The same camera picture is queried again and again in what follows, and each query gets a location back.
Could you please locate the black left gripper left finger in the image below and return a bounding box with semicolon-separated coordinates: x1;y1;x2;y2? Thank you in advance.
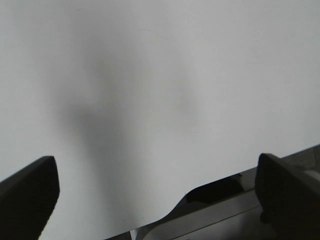
0;156;60;240

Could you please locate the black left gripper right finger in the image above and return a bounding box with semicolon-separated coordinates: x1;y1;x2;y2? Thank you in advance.
255;153;320;240

